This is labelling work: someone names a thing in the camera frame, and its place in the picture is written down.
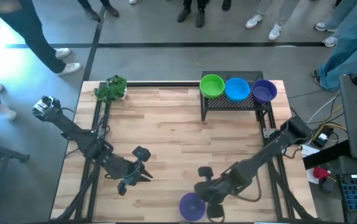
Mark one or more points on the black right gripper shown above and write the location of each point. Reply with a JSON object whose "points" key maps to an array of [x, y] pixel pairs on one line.
{"points": [[211, 189]]}

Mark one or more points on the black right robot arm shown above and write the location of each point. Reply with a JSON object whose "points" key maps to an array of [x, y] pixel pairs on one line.
{"points": [[259, 161]]}

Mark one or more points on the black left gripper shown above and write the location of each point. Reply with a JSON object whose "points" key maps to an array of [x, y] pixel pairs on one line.
{"points": [[121, 169]]}

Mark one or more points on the white paper sheet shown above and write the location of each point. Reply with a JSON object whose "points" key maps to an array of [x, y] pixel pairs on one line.
{"points": [[309, 151]]}

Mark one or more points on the blue plastic mini bowl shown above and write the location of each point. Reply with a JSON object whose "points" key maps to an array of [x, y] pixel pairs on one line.
{"points": [[237, 89]]}

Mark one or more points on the red object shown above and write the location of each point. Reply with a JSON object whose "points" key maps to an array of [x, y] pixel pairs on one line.
{"points": [[320, 173]]}

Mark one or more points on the green plastic mini bowl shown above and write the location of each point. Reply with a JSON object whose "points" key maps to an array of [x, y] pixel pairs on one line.
{"points": [[212, 86]]}

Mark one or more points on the grey metal mounting plate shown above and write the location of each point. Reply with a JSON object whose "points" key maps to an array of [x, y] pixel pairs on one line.
{"points": [[268, 133]]}

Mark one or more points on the black power adapter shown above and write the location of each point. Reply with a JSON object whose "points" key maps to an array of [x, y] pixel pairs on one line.
{"points": [[321, 140]]}

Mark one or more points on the black aluminium table frame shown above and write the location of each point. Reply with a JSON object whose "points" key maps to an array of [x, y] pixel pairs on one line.
{"points": [[163, 83]]}

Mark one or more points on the black perforated metal rack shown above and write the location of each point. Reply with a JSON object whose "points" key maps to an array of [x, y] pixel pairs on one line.
{"points": [[228, 105]]}

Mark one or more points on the black metal bar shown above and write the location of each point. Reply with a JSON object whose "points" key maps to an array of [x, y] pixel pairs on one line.
{"points": [[324, 157]]}

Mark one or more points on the green potted plant white pot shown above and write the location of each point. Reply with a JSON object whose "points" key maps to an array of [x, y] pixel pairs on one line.
{"points": [[111, 88]]}

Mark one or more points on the purple plastic mini bowl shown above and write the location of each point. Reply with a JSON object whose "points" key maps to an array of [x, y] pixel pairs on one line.
{"points": [[264, 91]]}

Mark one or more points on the black metal floor stand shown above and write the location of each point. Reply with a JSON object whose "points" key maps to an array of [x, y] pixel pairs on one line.
{"points": [[10, 154]]}

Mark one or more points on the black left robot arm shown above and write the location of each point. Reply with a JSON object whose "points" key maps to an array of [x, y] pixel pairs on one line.
{"points": [[72, 133]]}

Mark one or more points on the large purple bowl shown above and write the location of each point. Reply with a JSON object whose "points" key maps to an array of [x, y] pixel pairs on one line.
{"points": [[189, 208]]}

